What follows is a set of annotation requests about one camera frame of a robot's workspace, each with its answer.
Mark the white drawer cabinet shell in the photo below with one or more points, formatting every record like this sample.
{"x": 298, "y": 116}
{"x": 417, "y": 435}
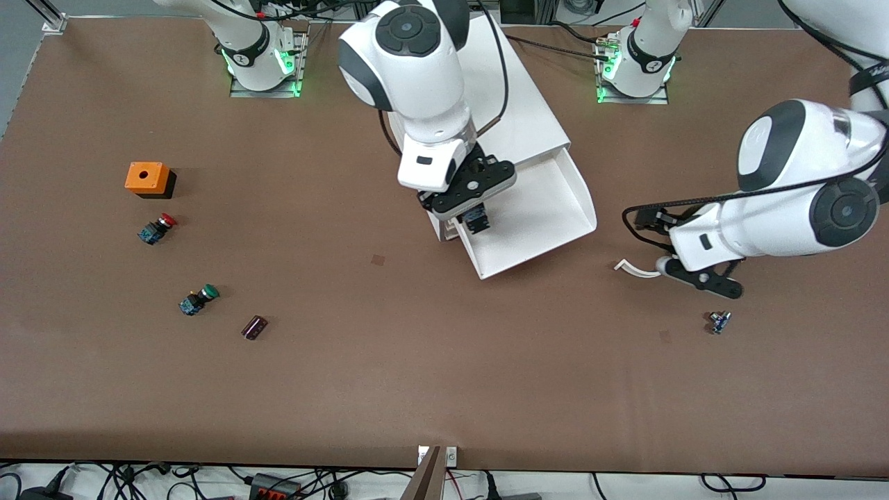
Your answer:
{"x": 528, "y": 104}

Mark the aluminium frame profile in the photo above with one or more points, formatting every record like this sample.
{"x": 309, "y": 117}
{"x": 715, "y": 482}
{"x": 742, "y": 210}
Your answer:
{"x": 54, "y": 21}

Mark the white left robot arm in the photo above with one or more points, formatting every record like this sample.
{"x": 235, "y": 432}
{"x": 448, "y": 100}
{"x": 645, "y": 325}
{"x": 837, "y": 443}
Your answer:
{"x": 792, "y": 173}

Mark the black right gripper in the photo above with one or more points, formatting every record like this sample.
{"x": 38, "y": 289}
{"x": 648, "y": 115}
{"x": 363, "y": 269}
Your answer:
{"x": 476, "y": 219}

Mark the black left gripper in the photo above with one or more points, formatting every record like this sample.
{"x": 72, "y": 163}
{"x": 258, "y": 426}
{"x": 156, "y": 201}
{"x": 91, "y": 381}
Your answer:
{"x": 651, "y": 221}

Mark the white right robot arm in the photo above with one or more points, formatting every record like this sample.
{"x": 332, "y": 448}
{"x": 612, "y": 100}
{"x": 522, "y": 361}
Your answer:
{"x": 410, "y": 76}

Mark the small blue potentiometer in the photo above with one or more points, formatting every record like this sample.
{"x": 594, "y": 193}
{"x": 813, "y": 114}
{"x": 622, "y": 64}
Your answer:
{"x": 719, "y": 322}

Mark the dark cylindrical capacitor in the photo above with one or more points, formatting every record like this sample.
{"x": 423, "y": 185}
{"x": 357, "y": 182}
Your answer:
{"x": 254, "y": 327}

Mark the black floor plug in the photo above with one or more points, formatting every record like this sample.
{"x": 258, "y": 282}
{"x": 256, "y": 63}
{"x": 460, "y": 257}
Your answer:
{"x": 510, "y": 494}

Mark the green push button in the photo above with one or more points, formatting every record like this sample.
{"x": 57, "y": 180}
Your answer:
{"x": 198, "y": 300}

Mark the white plastic drawer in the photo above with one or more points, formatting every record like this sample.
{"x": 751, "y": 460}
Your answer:
{"x": 448, "y": 235}
{"x": 542, "y": 215}
{"x": 451, "y": 223}

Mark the orange button enclosure box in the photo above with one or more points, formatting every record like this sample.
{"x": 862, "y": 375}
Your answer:
{"x": 146, "y": 177}

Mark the white curved plastic piece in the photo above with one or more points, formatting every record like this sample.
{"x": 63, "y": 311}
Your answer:
{"x": 635, "y": 269}

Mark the brown camera mount post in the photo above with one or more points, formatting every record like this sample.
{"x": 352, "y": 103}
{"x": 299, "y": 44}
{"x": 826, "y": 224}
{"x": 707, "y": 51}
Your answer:
{"x": 425, "y": 482}

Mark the red push button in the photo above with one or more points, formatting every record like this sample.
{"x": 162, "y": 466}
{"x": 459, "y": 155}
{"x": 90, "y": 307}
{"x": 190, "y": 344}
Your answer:
{"x": 156, "y": 229}

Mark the black orange power strip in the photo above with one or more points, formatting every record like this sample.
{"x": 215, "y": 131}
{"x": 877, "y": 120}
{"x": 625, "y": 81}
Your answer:
{"x": 274, "y": 487}

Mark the small white bracket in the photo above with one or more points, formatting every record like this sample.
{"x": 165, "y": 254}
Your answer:
{"x": 422, "y": 455}
{"x": 451, "y": 456}

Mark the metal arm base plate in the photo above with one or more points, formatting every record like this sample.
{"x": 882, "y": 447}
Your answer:
{"x": 300, "y": 62}
{"x": 660, "y": 99}

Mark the black power adapter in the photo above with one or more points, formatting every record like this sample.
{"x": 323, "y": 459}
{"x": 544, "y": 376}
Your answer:
{"x": 45, "y": 494}

